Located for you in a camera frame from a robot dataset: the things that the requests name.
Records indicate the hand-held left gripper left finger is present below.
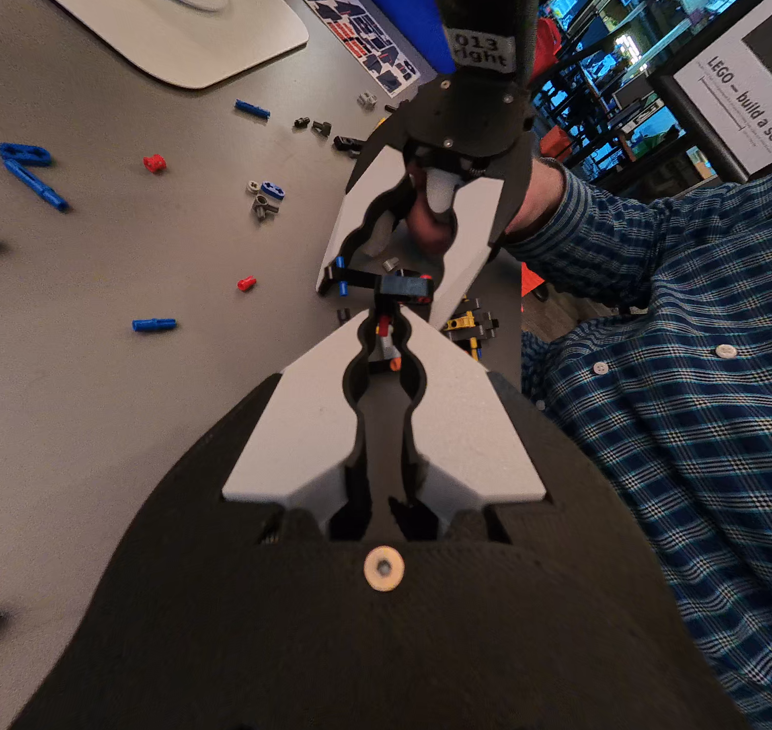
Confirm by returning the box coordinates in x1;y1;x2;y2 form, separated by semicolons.
221;311;371;539

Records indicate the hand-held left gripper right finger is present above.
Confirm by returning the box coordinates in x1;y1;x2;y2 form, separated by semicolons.
400;306;548;539

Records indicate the person's right forearm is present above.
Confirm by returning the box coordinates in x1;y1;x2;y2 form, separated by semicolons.
503;166;772;327

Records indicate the lego sticker sheet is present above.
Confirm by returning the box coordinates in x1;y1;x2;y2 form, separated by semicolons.
283;0;421;99

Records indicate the red bag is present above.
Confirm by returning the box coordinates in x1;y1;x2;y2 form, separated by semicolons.
531;17;565;88

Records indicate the white tablet stand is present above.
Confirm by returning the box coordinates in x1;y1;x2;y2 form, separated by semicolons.
6;0;310;89

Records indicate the long blue lego axle pin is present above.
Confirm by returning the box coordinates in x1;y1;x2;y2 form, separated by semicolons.
3;160;70;212

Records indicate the person's right hand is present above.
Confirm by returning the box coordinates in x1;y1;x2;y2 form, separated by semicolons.
404;160;572;255

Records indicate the black lego chassis assembly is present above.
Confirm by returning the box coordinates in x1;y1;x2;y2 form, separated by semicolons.
326;253;503;376

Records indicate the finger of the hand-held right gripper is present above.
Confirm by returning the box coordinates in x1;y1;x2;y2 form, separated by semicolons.
315;144;420;296
427;176;507;329

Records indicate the framed marker poster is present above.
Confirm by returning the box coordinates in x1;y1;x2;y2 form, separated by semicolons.
648;0;772;183

